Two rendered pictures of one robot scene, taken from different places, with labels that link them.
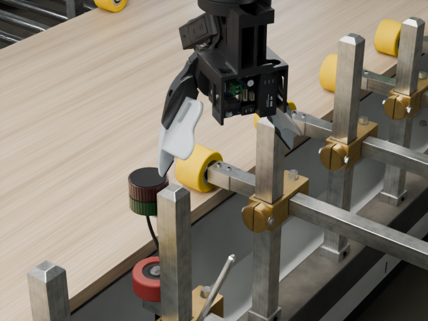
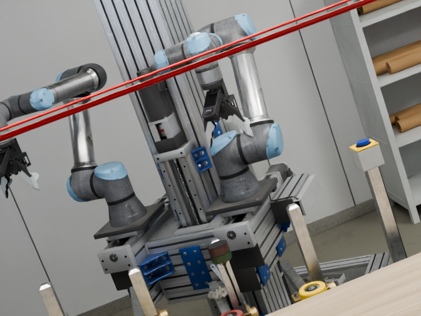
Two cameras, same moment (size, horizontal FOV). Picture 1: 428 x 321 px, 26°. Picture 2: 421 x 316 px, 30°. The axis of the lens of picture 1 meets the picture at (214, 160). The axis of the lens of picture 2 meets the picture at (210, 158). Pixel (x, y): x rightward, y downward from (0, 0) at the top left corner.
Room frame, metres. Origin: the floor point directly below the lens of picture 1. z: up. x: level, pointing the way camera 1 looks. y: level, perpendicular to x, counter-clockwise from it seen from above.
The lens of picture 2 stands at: (2.52, 1.73, 1.87)
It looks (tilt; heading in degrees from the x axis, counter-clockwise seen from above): 13 degrees down; 228
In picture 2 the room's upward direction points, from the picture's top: 20 degrees counter-clockwise
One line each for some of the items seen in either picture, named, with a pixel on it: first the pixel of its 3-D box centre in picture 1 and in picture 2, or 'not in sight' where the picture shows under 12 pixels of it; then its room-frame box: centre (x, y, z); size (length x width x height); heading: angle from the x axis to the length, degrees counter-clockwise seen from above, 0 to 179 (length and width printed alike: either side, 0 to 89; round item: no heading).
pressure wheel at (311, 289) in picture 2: not in sight; (317, 303); (1.01, 0.27, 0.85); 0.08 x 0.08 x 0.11
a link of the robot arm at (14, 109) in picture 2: not in sight; (14, 107); (1.06, -0.81, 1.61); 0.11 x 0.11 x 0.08; 15
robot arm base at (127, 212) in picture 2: not in sight; (124, 207); (0.81, -0.75, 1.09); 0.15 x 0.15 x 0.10
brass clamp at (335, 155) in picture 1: (348, 144); not in sight; (1.53, -0.26, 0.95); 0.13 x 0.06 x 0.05; 143
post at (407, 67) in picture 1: (401, 124); not in sight; (1.72, -0.40, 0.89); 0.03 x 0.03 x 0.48; 53
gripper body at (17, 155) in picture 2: not in sight; (11, 157); (1.15, -0.80, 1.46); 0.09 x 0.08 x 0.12; 23
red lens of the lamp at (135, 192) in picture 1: (148, 184); (218, 248); (1.15, 0.10, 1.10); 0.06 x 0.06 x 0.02
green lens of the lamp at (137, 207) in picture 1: (149, 198); (221, 256); (1.15, 0.10, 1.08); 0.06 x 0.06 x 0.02
